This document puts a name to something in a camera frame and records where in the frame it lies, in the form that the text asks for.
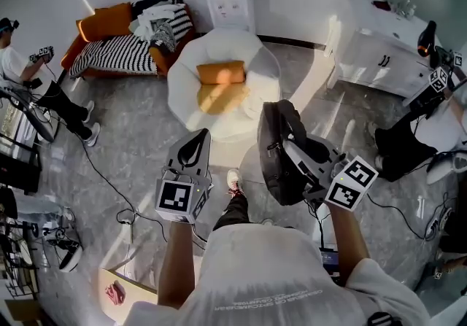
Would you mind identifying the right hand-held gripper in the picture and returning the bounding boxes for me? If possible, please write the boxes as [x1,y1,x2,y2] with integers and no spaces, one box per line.
[283,134,379,212]

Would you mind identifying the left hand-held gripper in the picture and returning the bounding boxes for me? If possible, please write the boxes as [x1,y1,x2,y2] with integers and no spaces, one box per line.
[155,129,214,224]

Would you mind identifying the dark backpack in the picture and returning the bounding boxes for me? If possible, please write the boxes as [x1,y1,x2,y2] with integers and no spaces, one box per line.
[256,98,331,207]

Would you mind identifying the white round armchair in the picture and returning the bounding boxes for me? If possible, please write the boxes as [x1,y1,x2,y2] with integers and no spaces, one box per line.
[166,28,282,143]

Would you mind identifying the person's right forearm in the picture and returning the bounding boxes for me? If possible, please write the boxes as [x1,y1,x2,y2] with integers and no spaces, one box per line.
[328,202,370,287]

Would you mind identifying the person's left forearm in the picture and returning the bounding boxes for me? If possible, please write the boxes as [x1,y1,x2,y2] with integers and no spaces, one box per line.
[157,220,200,309]

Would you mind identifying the orange sofa with striped blanket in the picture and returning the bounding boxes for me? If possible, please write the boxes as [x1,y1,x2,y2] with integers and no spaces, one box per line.
[69,0,194,77]

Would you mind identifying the person's left shoe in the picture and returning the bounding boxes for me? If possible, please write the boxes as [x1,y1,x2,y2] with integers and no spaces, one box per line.
[226,168,244,196]

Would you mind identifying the yellow seat cushion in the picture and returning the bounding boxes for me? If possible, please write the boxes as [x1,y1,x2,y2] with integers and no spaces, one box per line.
[196,82,251,116]

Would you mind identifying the person's dark trousers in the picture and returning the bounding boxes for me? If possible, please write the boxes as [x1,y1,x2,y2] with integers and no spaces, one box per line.
[212,193,251,233]

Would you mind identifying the orange back cushion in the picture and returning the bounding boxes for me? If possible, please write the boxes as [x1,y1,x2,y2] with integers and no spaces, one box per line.
[196,60,247,85]

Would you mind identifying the white power strip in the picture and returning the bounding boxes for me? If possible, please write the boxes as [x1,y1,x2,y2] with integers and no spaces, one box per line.
[122,220,135,244]

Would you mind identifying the white cabinet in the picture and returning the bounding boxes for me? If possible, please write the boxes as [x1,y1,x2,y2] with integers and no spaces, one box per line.
[324,0,444,99]

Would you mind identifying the grey fringed throw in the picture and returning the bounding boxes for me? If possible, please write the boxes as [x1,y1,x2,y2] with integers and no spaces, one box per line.
[148,20,178,58]

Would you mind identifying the person's white shirt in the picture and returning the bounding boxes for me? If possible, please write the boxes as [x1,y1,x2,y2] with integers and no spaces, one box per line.
[123,224,431,326]

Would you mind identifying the cardboard box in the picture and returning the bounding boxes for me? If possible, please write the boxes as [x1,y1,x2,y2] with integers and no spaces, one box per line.
[97,266,160,318]

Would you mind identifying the pile of white clothes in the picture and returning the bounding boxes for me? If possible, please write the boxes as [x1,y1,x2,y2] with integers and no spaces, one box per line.
[128,3,188,41]

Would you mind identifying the pink cloth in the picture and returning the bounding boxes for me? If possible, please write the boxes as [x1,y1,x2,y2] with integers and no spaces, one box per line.
[104,279,127,306]

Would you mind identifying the white round device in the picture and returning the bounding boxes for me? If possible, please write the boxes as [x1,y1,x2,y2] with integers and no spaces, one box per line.
[58,238,83,273]

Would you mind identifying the white water dispenser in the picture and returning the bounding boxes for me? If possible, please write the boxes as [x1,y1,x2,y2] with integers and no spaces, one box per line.
[204,0,256,34]

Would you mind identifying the orange couch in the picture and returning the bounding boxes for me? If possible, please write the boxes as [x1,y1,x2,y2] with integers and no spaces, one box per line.
[60,1,198,79]

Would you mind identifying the large orange pillow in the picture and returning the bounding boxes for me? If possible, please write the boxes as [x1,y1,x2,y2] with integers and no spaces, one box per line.
[75,2,133,42]

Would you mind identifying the black hair dryer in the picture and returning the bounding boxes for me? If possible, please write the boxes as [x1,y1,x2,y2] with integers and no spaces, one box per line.
[417,20,438,58]

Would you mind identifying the black box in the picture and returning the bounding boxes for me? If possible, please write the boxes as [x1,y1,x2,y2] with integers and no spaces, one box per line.
[0,151,43,194]

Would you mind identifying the chrome faucet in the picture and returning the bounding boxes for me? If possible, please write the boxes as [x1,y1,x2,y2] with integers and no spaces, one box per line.
[395,0,417,19]

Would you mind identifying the black floor cable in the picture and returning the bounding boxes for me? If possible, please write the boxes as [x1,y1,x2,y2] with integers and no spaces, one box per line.
[43,61,207,249]
[366,191,449,242]

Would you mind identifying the black wire rack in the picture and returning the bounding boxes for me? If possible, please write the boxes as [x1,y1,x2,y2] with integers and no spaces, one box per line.
[0,218,39,298]

